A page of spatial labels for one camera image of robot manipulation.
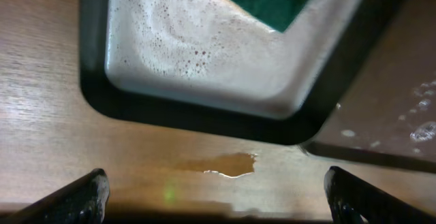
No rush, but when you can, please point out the small wet sponge tray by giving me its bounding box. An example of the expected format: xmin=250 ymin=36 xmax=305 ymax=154
xmin=79 ymin=0 xmax=404 ymax=145

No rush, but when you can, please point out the large brown serving tray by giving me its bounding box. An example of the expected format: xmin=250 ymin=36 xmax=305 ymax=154
xmin=302 ymin=0 xmax=435 ymax=173

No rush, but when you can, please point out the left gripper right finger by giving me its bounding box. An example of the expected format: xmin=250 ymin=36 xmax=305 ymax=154
xmin=324 ymin=166 xmax=435 ymax=224

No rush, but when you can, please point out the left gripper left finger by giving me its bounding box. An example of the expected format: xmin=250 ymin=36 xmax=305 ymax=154
xmin=1 ymin=168 xmax=110 ymax=224

